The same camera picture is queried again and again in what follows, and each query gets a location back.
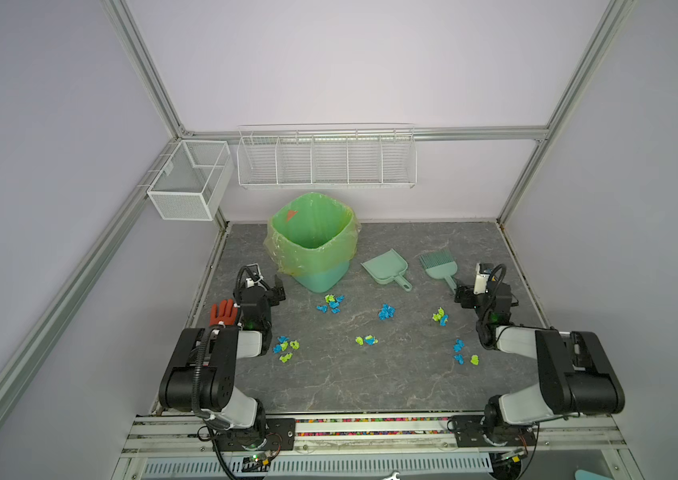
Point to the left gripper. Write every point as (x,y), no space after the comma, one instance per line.
(270,293)

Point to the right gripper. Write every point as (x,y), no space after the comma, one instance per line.
(468,293)

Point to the green hand brush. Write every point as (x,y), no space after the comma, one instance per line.
(440,265)

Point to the green plastic dustpan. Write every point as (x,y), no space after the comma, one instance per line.
(389,267)

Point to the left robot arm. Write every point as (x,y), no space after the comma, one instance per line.
(201,372)

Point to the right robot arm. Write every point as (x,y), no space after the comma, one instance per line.
(575,375)

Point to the paper scrap cluster far left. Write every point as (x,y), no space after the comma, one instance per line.
(285,348)

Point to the blue green scrap cluster far right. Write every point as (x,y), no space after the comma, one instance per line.
(461,356)

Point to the paper scrap cluster near bin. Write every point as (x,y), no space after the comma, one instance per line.
(331,304)

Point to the red rubber glove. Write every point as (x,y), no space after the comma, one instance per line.
(224,313)

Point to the green trash bin with bag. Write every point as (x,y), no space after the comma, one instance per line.
(313,239)

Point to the blue paper scrap cluster centre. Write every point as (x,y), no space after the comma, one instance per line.
(387,312)

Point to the green blue scrap cluster front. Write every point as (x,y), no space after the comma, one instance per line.
(367,340)

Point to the small white mesh basket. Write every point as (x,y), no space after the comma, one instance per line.
(192,180)

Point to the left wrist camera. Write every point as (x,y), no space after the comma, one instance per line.
(253,278)

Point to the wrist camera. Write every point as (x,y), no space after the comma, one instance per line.
(482,278)
(253,278)

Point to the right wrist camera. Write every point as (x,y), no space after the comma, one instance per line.
(482,278)

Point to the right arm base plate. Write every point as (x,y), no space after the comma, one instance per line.
(473,431)

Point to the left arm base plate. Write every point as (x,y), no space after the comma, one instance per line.
(272,434)

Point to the long white wire basket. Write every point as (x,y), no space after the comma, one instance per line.
(327,156)

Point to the aluminium front rail frame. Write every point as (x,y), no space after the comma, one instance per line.
(403,445)

